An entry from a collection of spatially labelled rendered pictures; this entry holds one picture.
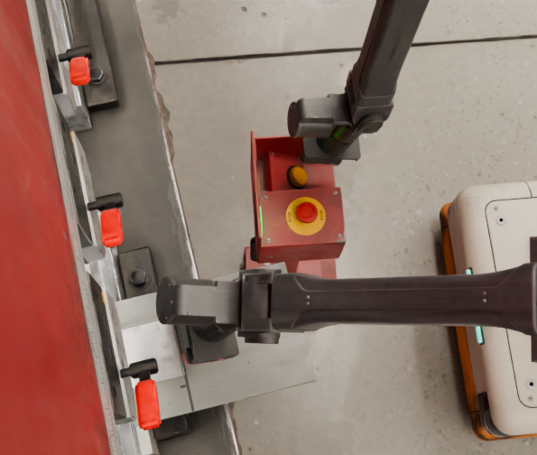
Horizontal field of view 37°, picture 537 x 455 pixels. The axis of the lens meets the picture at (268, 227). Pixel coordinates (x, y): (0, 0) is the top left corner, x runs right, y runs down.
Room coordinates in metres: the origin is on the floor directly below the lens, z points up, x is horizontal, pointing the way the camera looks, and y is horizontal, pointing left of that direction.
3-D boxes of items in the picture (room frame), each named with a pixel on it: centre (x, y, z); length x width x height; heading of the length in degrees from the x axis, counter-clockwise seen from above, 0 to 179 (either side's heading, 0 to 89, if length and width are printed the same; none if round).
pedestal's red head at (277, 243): (0.49, -0.05, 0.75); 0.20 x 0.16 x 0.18; 9
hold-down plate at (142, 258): (0.18, 0.16, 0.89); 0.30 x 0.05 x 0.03; 19
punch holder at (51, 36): (0.48, 0.33, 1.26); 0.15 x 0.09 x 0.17; 19
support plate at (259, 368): (0.17, 0.07, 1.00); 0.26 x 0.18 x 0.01; 109
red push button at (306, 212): (0.44, -0.07, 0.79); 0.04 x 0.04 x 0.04
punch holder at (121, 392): (0.10, 0.20, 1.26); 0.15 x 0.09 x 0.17; 19
